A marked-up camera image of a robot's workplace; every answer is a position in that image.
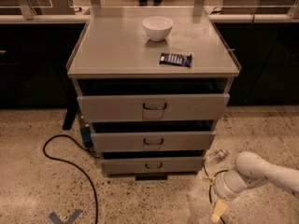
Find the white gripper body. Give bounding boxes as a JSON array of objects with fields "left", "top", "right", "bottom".
[{"left": 214, "top": 168, "right": 248, "bottom": 201}]

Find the grey drawer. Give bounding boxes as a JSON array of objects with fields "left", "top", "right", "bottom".
[
  {"left": 78, "top": 94, "right": 229, "bottom": 122},
  {"left": 92, "top": 132, "right": 215, "bottom": 152},
  {"left": 100, "top": 157, "right": 204, "bottom": 175}
]

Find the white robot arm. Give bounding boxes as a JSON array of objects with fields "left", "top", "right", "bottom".
[{"left": 206, "top": 151, "right": 299, "bottom": 223}]

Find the grey drawer cabinet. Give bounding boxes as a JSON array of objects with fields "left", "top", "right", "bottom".
[{"left": 68, "top": 7, "right": 240, "bottom": 176}]

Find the dark blue snack packet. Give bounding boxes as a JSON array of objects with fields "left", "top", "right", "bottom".
[{"left": 159, "top": 53, "right": 192, "bottom": 67}]

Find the blue power adapter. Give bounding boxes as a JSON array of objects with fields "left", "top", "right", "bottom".
[{"left": 80, "top": 127, "right": 93, "bottom": 148}]

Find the dark counter on right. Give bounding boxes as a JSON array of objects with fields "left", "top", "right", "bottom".
[{"left": 209, "top": 15, "right": 299, "bottom": 105}]

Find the dark counter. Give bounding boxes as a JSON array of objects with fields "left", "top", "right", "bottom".
[
  {"left": 0, "top": 22, "right": 85, "bottom": 108},
  {"left": 209, "top": 15, "right": 299, "bottom": 105}
]

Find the blue tape cross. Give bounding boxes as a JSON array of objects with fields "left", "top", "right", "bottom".
[{"left": 49, "top": 209, "right": 82, "bottom": 224}]

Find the white bowl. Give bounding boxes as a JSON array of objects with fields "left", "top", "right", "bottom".
[{"left": 143, "top": 16, "right": 174, "bottom": 41}]

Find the dark counter on left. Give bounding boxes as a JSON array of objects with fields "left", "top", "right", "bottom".
[{"left": 0, "top": 22, "right": 85, "bottom": 108}]

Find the black cable on right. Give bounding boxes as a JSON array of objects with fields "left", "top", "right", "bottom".
[{"left": 203, "top": 164, "right": 230, "bottom": 224}]

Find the black cable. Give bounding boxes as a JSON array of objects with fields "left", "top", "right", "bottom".
[
  {"left": 203, "top": 164, "right": 230, "bottom": 224},
  {"left": 42, "top": 133, "right": 100, "bottom": 224}
]

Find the black cable on left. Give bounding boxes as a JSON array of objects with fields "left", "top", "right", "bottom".
[{"left": 42, "top": 133, "right": 100, "bottom": 224}]

